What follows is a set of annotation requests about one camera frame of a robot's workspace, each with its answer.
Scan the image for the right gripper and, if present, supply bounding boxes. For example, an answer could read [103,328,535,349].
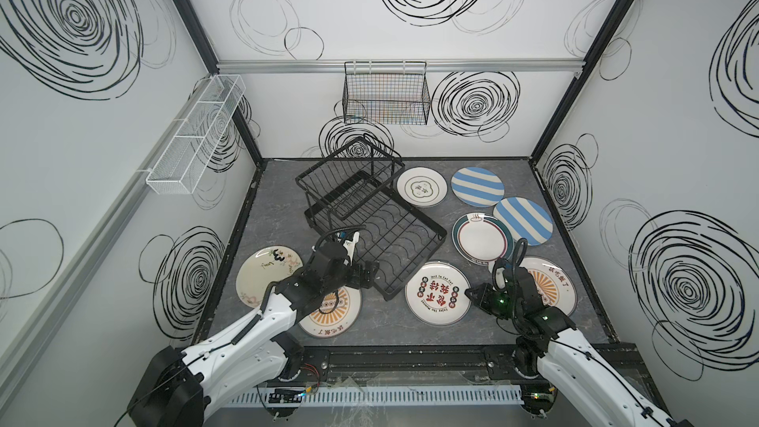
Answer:
[461,282,523,321]

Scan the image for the white plate red characters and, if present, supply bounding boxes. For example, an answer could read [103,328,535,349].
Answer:
[405,261,472,326]

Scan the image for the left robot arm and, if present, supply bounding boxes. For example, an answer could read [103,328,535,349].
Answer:
[126,241,379,426]

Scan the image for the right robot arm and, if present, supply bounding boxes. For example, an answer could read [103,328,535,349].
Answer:
[466,238,691,426]

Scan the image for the orange sunburst plate left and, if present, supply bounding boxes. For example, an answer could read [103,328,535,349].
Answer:
[298,287,363,339]

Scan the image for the orange sunburst plate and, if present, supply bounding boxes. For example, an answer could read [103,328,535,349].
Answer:
[298,287,363,339]
[521,256,578,316]

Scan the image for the white plate green red rim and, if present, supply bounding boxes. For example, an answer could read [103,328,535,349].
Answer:
[452,213,514,266]

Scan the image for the orange sunburst plate right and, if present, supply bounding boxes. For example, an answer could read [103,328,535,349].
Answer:
[521,256,578,316]

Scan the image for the blue striped plate right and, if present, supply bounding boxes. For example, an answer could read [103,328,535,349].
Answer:
[493,197,553,246]

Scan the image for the blue striped plate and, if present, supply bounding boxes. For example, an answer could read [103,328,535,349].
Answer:
[493,197,553,246]
[451,167,505,208]

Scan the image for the white plate black flower outline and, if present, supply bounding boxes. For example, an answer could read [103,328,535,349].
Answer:
[395,167,448,208]

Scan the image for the cream floral plate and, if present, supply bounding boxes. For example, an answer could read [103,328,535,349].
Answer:
[235,245,302,308]

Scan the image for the blue striped plate rear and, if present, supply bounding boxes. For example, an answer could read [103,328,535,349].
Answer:
[451,167,505,208]

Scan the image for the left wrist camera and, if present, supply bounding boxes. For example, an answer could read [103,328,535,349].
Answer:
[343,231,360,264]

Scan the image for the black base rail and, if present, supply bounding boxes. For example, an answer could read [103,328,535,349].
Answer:
[145,337,650,387]

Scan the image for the black wire dish rack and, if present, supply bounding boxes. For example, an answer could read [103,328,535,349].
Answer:
[295,134,448,302]

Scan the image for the grey slotted cable duct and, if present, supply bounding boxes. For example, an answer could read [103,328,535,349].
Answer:
[227,385,524,408]

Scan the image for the black wire wall basket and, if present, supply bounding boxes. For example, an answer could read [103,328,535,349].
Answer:
[341,60,432,126]

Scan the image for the white mesh wall shelf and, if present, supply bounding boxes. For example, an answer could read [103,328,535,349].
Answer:
[145,74,246,196]

